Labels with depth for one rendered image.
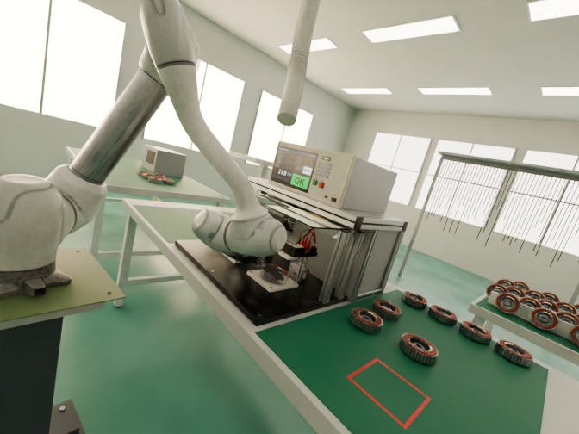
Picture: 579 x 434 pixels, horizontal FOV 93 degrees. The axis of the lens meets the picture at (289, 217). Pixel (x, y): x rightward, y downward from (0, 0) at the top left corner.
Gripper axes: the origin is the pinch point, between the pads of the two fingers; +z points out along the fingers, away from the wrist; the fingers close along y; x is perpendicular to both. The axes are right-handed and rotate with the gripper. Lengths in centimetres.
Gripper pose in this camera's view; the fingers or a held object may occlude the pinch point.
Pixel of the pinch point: (273, 272)
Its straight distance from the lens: 111.6
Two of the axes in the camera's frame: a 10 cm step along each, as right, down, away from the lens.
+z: 4.8, 5.2, 7.0
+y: 6.6, 3.1, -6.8
